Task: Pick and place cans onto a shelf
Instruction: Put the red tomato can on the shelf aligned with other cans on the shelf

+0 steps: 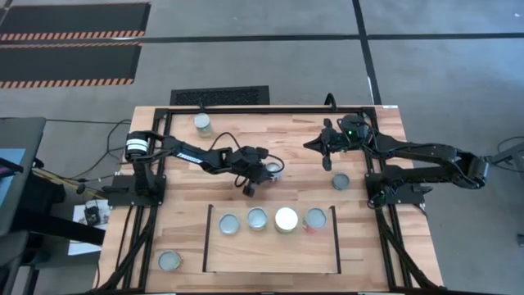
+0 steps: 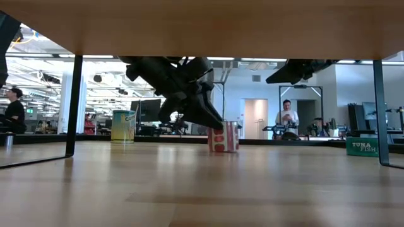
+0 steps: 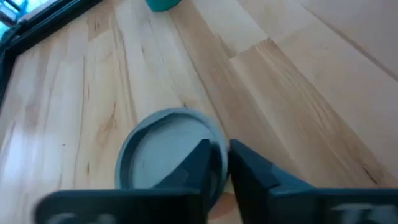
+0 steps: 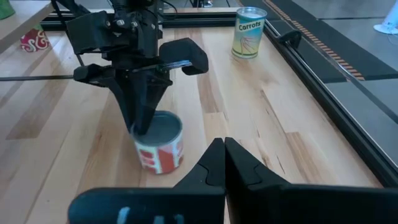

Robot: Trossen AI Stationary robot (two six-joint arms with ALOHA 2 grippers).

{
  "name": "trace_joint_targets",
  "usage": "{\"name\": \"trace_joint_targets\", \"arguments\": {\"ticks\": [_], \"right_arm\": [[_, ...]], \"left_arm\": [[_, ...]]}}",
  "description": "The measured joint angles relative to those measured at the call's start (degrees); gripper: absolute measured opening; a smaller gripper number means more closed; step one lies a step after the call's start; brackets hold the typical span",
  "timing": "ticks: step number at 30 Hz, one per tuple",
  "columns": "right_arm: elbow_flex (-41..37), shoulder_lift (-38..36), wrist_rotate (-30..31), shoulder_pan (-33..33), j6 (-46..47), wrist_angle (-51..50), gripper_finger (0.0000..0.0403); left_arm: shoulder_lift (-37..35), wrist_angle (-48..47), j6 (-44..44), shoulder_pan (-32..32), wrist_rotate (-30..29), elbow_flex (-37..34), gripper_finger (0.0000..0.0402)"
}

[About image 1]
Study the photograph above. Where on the tall teal and yellow can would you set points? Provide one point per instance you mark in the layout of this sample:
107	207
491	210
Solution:
203	123

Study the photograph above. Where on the grey desk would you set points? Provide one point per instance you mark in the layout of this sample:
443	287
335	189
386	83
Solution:
28	139

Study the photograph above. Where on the pink mixed fruit can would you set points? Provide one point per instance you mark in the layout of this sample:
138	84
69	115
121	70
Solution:
315	218

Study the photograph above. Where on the black mat orange hazard stripes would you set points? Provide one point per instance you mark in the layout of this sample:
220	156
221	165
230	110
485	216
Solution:
73	18
69	61

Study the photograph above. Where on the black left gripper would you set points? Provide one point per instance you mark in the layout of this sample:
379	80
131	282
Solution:
245	164

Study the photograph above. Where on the black perforated floor grate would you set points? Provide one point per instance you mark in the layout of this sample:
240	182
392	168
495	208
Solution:
221	96

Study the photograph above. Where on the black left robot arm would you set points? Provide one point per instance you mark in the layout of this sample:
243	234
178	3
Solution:
192	155

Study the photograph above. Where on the black aluminium table frame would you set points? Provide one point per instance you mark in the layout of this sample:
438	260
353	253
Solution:
266	110

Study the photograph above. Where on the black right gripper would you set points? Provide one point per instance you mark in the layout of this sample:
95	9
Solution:
348	137

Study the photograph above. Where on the black floor stand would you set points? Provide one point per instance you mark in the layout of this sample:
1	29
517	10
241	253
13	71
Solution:
511	153

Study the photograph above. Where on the white paper sheet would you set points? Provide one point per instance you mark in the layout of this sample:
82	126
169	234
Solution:
79	213

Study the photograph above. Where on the can with white lid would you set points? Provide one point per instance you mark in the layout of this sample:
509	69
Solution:
286	219

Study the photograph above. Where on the white can with red tomatoes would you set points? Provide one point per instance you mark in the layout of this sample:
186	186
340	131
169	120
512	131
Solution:
274	169

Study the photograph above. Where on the green can with pink shapes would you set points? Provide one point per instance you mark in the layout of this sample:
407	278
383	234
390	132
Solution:
169	261

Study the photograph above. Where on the green tuna fish can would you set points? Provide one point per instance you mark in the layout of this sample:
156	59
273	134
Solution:
340	181

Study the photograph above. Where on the small black device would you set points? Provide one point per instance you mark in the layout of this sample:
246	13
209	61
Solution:
92	215

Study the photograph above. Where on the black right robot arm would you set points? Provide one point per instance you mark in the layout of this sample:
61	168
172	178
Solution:
430	153

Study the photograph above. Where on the can with grey metal lid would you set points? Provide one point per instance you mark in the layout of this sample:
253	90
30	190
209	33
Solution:
257	218

